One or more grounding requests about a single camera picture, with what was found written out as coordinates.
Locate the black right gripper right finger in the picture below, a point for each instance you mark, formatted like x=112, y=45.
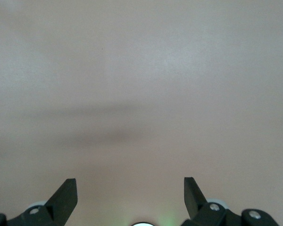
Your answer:
x=195, y=207

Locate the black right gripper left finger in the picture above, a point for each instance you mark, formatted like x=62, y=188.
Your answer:
x=59, y=207

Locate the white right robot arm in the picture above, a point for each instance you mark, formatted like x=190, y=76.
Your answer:
x=142, y=224

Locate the brown table cloth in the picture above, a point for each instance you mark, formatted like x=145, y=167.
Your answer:
x=132, y=70

